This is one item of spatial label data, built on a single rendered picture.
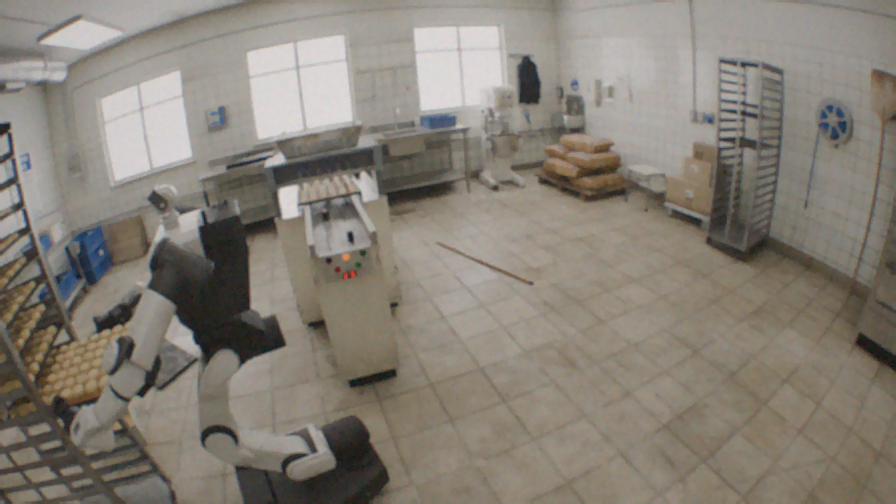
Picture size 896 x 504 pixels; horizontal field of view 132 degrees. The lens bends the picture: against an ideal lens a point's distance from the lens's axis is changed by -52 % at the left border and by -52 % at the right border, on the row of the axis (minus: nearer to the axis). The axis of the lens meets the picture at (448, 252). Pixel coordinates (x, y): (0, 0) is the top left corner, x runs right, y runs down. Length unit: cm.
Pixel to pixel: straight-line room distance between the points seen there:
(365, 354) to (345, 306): 32
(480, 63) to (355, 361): 495
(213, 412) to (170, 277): 62
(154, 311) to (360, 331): 136
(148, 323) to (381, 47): 513
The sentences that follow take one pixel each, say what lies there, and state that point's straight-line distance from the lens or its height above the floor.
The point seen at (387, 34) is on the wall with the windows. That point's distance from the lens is 573.
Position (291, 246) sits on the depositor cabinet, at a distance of 261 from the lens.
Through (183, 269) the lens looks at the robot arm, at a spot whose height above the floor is 124.
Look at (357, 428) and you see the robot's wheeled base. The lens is 166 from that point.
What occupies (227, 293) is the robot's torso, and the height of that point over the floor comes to 108.
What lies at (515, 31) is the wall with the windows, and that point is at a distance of 648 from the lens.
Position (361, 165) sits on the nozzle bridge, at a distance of 259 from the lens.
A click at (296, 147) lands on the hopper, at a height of 125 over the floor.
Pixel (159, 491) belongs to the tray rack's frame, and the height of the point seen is 15.
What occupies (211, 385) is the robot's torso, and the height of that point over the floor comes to 80.
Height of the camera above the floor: 155
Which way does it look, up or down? 25 degrees down
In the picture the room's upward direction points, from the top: 5 degrees counter-clockwise
